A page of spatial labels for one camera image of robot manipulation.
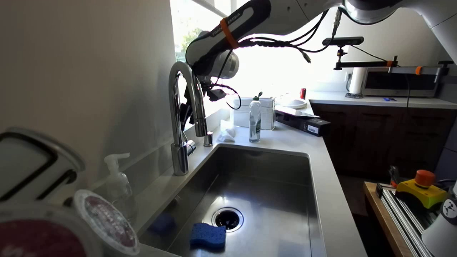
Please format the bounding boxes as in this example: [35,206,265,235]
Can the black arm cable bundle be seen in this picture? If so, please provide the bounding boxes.
[209,5,346,111]

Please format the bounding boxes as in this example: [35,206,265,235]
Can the white crumpled cloth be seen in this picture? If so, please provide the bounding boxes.
[219,124,241,144]

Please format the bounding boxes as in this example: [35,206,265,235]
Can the clear pump soap dispenser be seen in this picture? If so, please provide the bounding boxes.
[92,151,138,225]

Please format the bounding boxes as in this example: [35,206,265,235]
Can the white paper towel roll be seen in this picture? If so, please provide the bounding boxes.
[348,65,366,96]

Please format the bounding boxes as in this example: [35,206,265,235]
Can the red and white tub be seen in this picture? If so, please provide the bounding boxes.
[0,202,106,257]

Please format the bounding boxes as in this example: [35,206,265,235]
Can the stainless steel sink basin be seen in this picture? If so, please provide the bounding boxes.
[141,141,329,257]

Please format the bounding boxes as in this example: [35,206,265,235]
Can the dark wooden cabinet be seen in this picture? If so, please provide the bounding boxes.
[310,101,457,178]

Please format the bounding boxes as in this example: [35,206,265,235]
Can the sink drain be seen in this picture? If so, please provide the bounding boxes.
[211,204,246,234]

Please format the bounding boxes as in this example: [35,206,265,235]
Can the white bowl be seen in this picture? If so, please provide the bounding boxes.
[285,96,310,111]

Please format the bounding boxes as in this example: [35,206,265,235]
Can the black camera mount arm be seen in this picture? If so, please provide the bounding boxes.
[333,44,400,71]

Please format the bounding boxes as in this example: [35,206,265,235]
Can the wooden cart top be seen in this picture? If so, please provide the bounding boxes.
[363,179,418,257]

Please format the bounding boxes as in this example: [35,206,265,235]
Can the orange cable strap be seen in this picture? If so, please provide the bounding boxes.
[219,17,242,49]

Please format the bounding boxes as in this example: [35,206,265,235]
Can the silver toaster oven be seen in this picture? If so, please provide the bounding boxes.
[360,64,446,99]

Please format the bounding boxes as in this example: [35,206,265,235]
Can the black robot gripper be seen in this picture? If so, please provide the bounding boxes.
[179,96,196,134]

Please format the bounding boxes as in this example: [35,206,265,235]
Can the chrome gooseneck faucet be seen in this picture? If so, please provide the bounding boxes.
[169,59,211,176]

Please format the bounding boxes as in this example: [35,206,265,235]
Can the blue sponge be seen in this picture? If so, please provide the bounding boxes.
[189,221,229,252]

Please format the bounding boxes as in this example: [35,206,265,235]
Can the round white lid red label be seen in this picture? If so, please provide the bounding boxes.
[72,188,142,255]

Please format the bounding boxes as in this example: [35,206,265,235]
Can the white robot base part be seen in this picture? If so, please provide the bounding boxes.
[422,181,457,257]

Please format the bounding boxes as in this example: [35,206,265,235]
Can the yellow emergency stop button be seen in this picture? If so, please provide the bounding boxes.
[393,168,450,209]

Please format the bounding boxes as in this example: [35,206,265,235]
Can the black box with label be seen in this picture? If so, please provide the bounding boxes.
[306,116,333,138]

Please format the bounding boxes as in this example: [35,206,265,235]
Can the aluminium rail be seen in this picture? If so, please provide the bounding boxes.
[376,182,436,257]

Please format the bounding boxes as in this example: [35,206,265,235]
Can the dark tray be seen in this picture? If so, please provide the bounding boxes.
[273,104,320,128]

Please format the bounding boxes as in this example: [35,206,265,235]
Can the black camera bar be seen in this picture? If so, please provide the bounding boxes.
[322,35,366,48]

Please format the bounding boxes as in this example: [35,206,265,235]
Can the white plastic container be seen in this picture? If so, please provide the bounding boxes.
[232,95,278,131]

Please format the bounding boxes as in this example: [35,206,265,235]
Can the clear dish soap bottle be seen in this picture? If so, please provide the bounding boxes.
[249,91,265,142]

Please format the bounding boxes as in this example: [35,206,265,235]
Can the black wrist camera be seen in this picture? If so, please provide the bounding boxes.
[205,84,229,102]

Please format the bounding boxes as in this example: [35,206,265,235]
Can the white appliance with black outline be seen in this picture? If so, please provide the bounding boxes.
[0,126,88,202]

